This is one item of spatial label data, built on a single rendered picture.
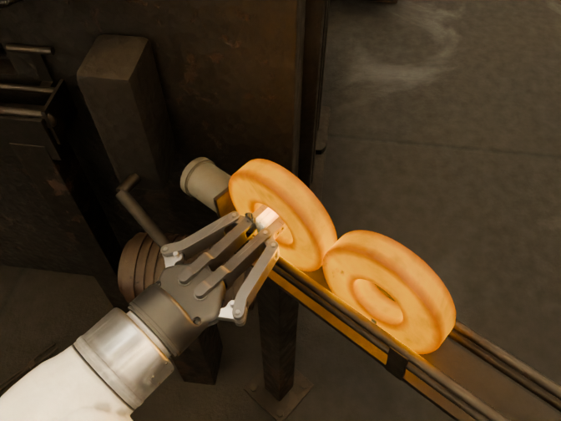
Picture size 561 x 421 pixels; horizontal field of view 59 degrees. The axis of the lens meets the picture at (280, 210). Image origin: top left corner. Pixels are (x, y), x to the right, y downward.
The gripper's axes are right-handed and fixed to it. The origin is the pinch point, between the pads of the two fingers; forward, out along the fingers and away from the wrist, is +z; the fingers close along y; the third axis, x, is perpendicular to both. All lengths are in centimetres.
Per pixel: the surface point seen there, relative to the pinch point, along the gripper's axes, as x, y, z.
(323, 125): -70, -45, 68
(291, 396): -73, 3, -3
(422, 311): 3.0, 20.0, -1.3
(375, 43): -80, -64, 124
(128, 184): -12.4, -27.7, -6.1
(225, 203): -3.3, -7.7, -2.2
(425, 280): 5.3, 18.6, 0.5
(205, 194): -5.1, -12.0, -2.2
